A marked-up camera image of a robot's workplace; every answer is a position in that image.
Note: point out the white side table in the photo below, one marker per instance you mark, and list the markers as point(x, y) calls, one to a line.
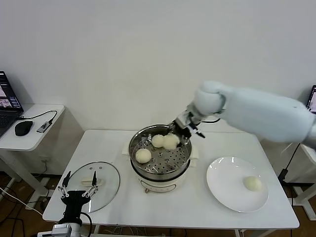
point(308, 172)
point(34, 140)

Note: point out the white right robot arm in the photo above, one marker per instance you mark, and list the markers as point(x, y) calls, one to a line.
point(259, 111)

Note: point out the black laptop with pink screen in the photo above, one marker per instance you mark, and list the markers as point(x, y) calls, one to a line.
point(7, 116)

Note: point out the white steamed baozi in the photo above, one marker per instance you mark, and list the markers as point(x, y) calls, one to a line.
point(170, 142)
point(158, 141)
point(143, 156)
point(251, 184)

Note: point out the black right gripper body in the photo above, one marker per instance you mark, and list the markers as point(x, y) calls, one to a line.
point(184, 132)

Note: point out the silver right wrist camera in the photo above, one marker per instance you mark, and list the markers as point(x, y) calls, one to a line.
point(185, 119)

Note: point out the grey USB hub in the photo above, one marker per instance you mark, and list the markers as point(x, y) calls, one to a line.
point(44, 126)

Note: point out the black computer mouse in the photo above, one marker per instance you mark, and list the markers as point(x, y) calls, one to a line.
point(23, 128)

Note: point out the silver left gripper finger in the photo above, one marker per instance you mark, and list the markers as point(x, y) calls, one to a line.
point(93, 182)
point(64, 184)

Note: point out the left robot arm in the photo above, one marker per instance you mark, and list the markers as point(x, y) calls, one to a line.
point(64, 229)

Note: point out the white round plate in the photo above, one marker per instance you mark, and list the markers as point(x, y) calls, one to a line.
point(229, 182)

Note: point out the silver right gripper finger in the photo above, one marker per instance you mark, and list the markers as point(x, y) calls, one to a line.
point(170, 128)
point(185, 140)

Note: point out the stainless steel steamer basket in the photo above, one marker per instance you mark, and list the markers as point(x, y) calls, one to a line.
point(170, 160)

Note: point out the cream electric cooker base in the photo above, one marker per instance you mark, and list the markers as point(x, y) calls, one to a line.
point(160, 185)

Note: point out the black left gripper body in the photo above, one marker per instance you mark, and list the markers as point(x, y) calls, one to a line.
point(74, 201)

